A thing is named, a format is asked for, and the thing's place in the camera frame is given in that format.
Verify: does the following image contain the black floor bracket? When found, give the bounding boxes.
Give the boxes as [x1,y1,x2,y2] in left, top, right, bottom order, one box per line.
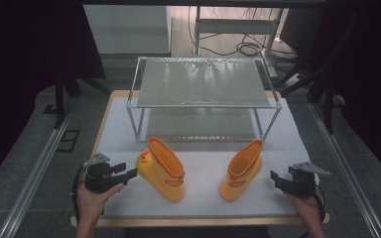
[42,103,60,115]
[57,129,81,154]

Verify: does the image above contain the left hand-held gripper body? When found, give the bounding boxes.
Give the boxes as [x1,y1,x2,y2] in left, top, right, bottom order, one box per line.
[83,152,127,194]

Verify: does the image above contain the dark curtain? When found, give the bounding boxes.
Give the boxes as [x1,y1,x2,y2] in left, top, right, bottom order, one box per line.
[279,0,381,181]
[0,0,107,192]

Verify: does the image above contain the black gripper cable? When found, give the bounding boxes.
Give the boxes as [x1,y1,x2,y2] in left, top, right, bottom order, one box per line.
[70,164,87,223]
[313,186,327,226]

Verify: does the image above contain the black stand legs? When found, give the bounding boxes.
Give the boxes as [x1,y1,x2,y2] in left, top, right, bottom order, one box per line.
[53,73,111,131]

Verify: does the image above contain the yellow rain boot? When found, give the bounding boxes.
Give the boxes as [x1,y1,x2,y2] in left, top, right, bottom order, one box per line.
[218,138,265,202]

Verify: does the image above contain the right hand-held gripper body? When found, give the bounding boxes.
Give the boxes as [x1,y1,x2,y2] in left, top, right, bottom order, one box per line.
[282,161,331,199]

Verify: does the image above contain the white metal frame stand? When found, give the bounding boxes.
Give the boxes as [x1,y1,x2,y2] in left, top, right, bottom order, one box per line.
[193,5,285,58]

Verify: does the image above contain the metal two-tier shoe rack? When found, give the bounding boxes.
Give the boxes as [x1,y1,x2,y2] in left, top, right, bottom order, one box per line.
[125,56,283,144]

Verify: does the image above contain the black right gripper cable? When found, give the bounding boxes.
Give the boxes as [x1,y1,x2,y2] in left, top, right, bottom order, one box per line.
[313,186,327,226]

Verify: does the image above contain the white table mat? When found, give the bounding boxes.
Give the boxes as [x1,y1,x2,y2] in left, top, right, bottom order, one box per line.
[95,95,313,220]

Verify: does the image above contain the black floor cables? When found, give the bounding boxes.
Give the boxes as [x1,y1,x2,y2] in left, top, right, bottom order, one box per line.
[188,5,300,72]

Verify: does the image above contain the person's left hand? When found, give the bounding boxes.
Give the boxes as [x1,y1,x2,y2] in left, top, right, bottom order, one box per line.
[75,174,125,227]

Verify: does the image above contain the person's right hand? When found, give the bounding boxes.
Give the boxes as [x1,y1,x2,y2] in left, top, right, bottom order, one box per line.
[285,183,326,228]

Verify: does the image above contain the yellow rain boot duck face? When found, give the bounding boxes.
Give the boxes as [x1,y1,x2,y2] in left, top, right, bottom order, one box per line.
[135,136,188,203]

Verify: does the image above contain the black tripod stand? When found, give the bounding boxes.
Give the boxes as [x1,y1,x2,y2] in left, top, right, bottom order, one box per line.
[273,59,345,135]

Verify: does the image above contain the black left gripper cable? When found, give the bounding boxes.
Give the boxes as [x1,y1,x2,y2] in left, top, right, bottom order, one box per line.
[70,164,87,223]

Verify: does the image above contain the aluminium floor rail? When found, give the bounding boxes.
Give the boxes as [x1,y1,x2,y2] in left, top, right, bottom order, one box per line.
[0,98,77,238]
[309,101,381,238]

